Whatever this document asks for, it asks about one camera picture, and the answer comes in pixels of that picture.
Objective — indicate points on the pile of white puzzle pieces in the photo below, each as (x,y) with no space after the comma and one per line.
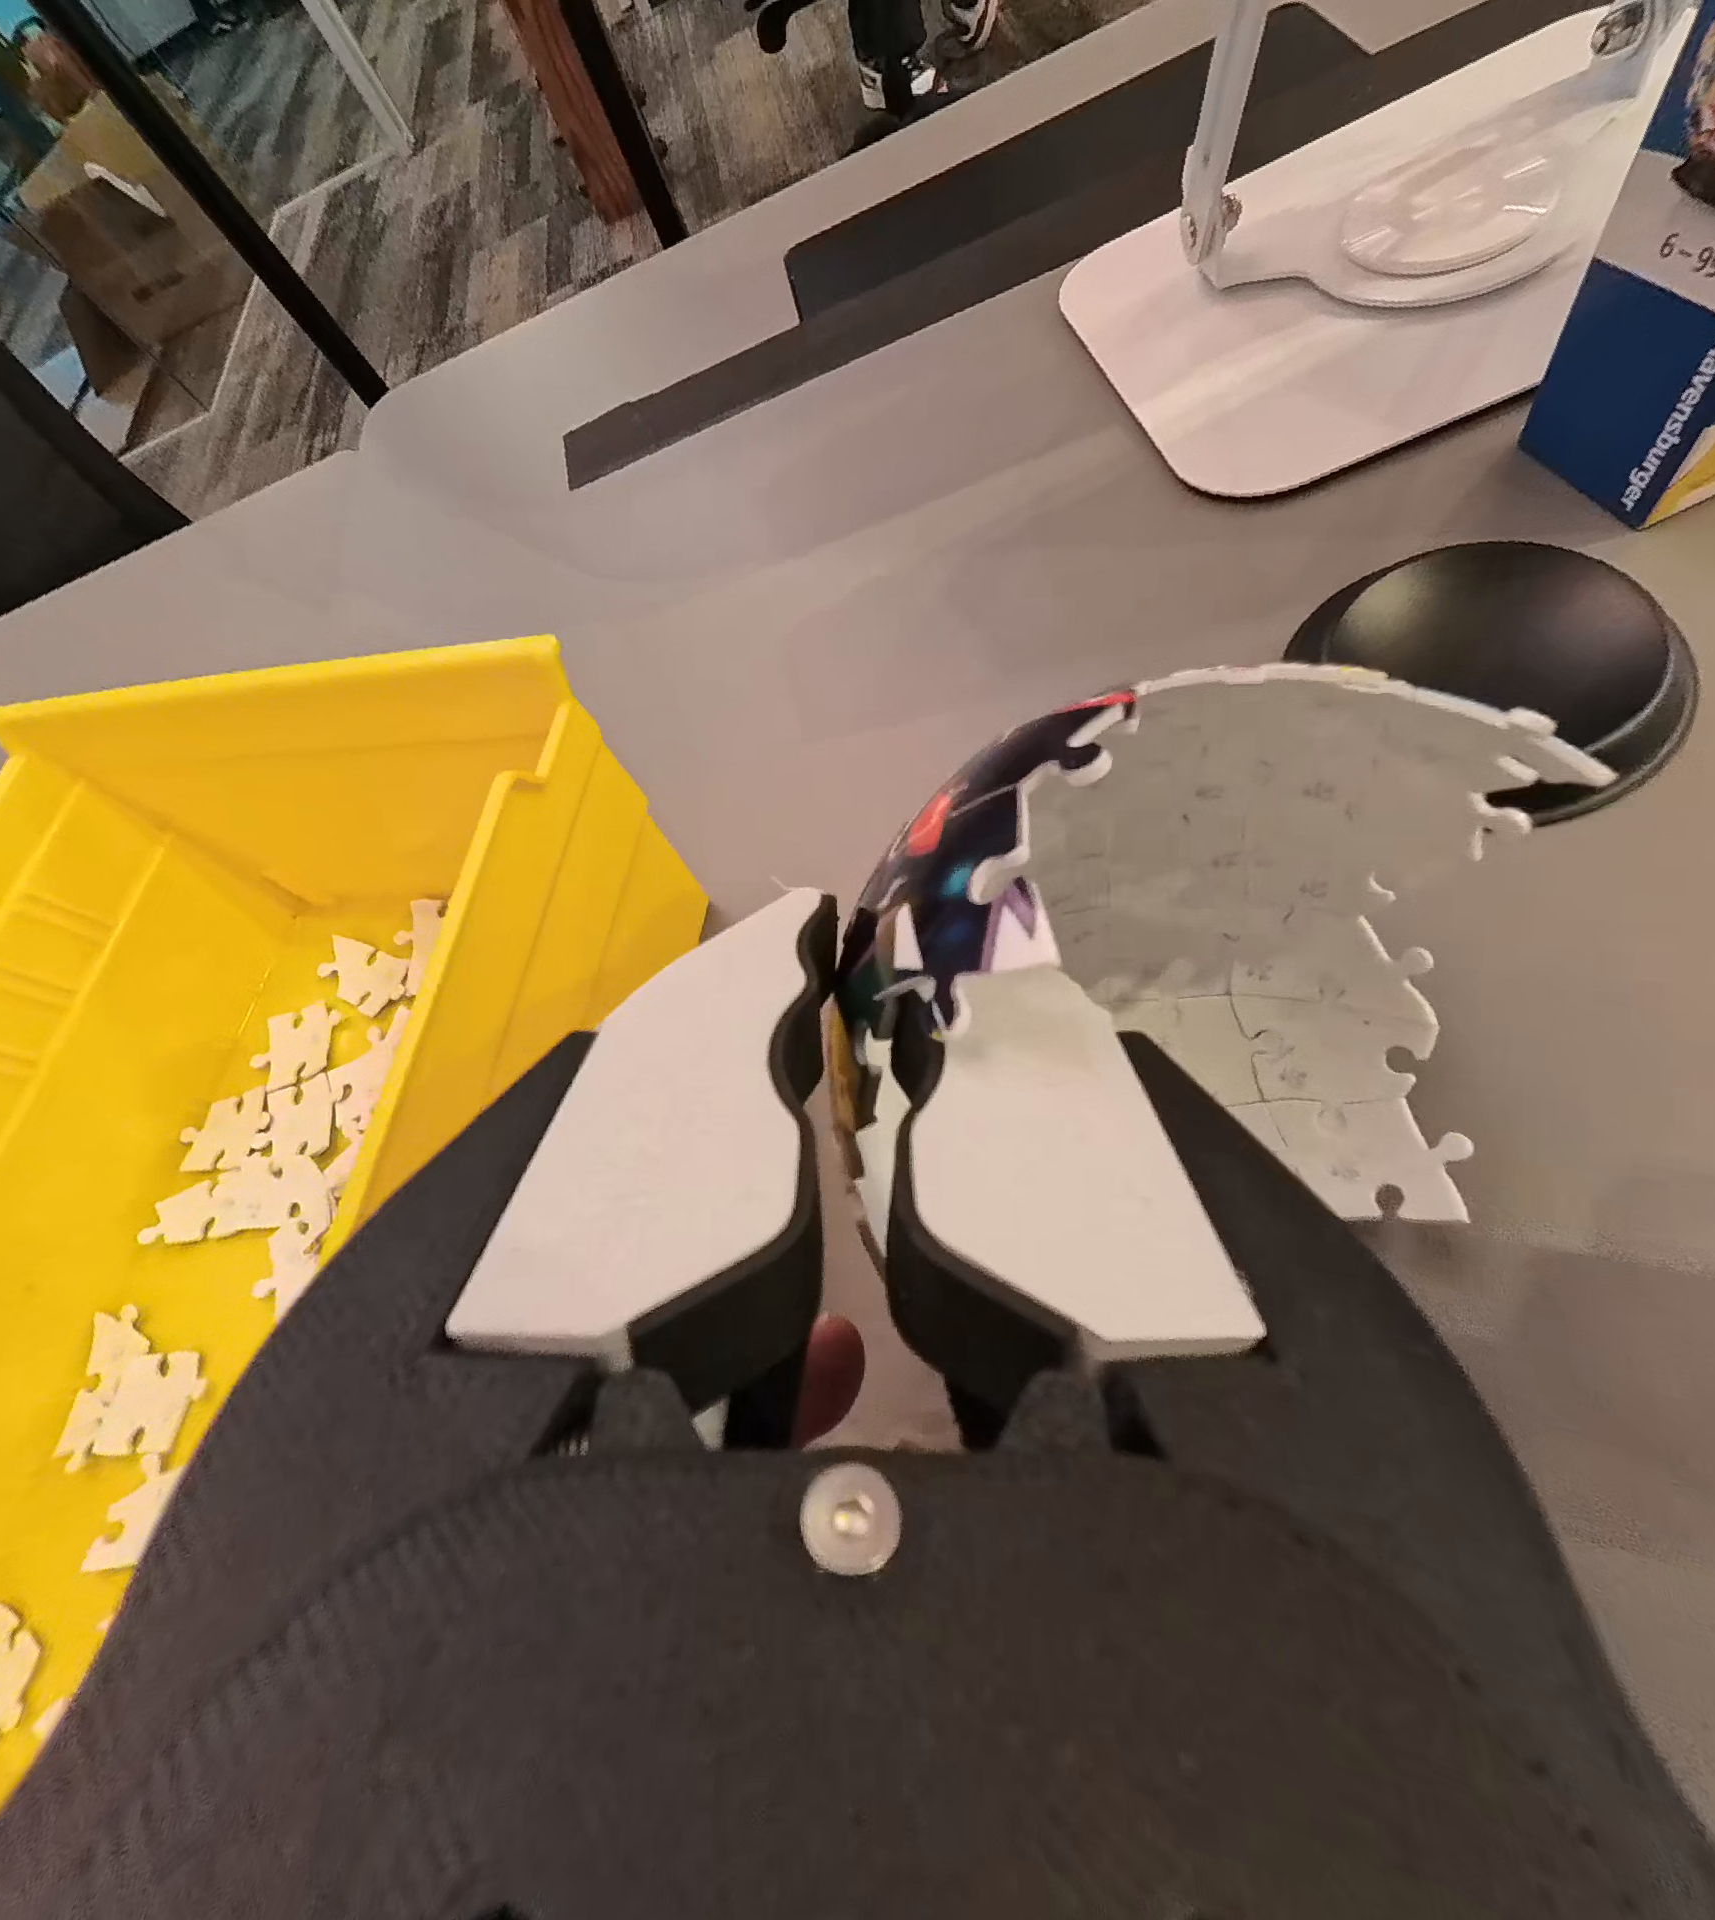
(273,1125)

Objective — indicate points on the brown wooden post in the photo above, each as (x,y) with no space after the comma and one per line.
(573,104)

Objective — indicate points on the cardboard box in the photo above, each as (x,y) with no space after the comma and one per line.
(123,241)

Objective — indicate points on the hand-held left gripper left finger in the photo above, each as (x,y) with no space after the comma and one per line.
(649,1171)

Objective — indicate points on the blue yellow puzzle box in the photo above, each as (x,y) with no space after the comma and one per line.
(1652,391)

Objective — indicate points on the yellow plastic bin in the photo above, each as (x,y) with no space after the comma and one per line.
(197,781)

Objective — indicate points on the black round ball stand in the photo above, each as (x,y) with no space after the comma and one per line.
(1503,631)

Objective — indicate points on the white desk stand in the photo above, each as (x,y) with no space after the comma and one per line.
(1249,375)

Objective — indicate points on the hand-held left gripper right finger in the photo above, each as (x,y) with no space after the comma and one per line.
(1083,1184)

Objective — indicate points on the partly built puzzle ball shell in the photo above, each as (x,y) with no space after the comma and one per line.
(1249,840)

